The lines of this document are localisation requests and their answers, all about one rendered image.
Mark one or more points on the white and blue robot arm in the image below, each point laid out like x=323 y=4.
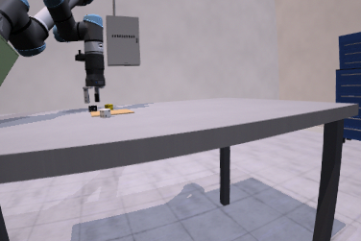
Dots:
x=27 y=33

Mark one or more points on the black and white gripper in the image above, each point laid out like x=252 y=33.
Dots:
x=94 y=66

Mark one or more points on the yellow die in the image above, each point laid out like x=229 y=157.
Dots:
x=109 y=106

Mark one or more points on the peach flat mat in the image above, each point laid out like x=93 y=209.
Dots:
x=117 y=111

